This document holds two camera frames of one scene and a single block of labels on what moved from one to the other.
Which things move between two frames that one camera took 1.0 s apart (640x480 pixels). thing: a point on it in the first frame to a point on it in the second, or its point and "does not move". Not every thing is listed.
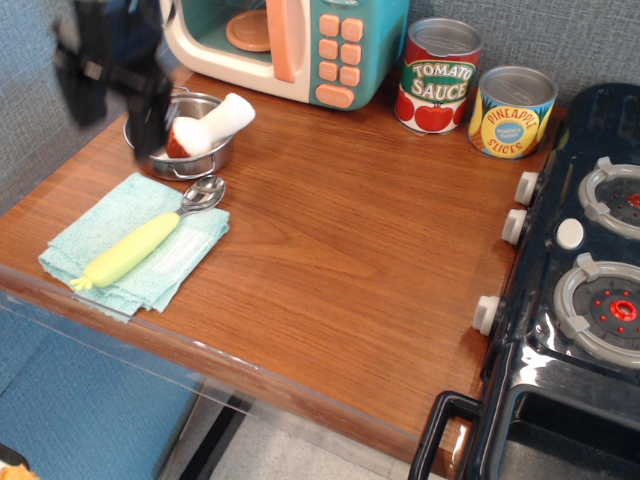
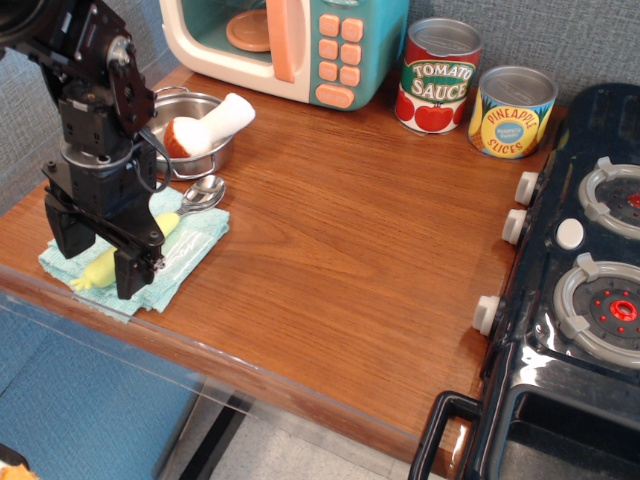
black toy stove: (559, 391) does not move
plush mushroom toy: (189, 136) does not move
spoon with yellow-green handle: (203, 192) does not move
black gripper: (108, 51) to (116, 198)
